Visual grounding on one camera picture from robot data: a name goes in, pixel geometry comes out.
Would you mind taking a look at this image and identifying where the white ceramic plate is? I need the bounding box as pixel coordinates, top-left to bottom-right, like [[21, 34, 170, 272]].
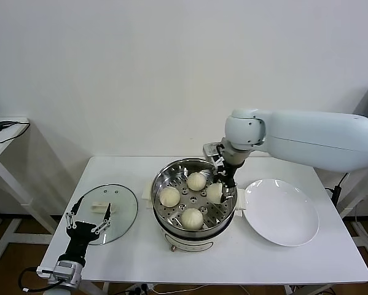
[[243, 178, 320, 248]]

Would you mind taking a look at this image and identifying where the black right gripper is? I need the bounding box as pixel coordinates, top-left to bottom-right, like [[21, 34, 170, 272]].
[[213, 165, 238, 204]]

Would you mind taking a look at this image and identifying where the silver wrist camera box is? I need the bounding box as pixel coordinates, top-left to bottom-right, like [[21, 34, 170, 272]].
[[36, 260, 84, 283], [202, 141, 225, 165]]

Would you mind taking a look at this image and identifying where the thin black cable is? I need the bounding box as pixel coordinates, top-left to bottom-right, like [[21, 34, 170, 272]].
[[0, 122, 30, 144]]

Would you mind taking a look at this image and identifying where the white side table with cable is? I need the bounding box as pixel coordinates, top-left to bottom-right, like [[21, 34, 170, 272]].
[[0, 116, 65, 262]]

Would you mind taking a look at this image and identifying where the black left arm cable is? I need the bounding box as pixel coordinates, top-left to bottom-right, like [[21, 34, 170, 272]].
[[18, 267, 54, 293]]

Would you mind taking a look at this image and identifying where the white steamed baozi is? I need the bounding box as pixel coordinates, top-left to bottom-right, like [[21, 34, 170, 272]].
[[159, 187, 181, 208], [186, 171, 207, 191], [205, 183, 224, 205], [180, 208, 203, 231]]

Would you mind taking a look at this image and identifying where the stainless steel steamer basket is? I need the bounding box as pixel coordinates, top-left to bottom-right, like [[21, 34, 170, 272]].
[[140, 157, 248, 234]]

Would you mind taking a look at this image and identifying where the black laptop charger cable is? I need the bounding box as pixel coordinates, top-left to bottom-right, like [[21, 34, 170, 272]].
[[324, 171, 351, 216]]

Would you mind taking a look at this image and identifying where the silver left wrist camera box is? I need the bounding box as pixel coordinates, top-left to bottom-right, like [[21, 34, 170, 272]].
[[36, 260, 84, 283]]

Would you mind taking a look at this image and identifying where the round glass pot lid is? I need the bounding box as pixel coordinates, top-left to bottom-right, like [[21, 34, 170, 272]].
[[69, 183, 138, 246]]

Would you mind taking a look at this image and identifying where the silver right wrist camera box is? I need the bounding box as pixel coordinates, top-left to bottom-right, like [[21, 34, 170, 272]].
[[202, 141, 225, 165]]

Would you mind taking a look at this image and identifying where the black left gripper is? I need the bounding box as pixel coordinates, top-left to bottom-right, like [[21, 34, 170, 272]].
[[63, 196, 112, 264]]

